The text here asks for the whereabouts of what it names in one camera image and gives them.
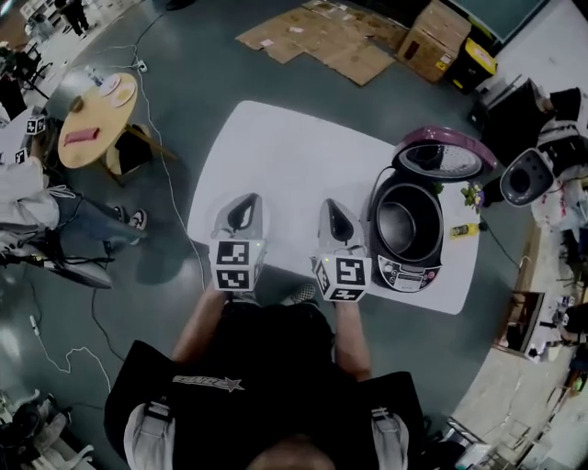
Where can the person's checkered shoe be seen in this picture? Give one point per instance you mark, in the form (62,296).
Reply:
(301,294)

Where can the purple rice cooker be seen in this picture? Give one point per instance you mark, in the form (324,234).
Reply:
(409,273)

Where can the person's black shirt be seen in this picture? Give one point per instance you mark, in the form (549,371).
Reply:
(275,404)

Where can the pale round plate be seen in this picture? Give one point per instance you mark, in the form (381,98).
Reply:
(109,86)
(124,95)

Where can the yellow bottle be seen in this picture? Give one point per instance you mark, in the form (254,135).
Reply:
(464,231)

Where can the brown cardboard box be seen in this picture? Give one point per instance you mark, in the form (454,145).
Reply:
(434,39)

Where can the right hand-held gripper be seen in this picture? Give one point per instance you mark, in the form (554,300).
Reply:
(351,273)

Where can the grey white appliance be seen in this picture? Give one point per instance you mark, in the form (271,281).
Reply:
(528,179)

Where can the wooden cabinet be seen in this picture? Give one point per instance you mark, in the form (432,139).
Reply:
(523,323)

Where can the person's right forearm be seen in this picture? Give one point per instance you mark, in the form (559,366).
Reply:
(351,339)

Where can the small brown bowl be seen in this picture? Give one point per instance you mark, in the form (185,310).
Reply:
(76,104)

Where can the white floor power strip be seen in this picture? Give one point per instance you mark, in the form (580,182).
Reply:
(35,323)

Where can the small flower plant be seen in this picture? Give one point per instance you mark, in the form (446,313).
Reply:
(473,195)

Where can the black pot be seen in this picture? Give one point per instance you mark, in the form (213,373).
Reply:
(413,220)

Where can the round wooden table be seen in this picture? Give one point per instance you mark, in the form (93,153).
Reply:
(92,137)

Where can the pink cloth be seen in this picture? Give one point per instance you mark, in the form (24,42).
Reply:
(80,137)

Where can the person's left forearm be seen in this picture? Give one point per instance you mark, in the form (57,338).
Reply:
(200,323)

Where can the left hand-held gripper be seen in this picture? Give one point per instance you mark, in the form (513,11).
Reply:
(239,266)

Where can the black yellow storage bin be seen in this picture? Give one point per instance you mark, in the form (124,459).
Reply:
(473,64)

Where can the wooden stool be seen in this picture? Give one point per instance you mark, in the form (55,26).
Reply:
(133,151)

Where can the flattened cardboard sheets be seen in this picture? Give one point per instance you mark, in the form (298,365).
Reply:
(331,41)

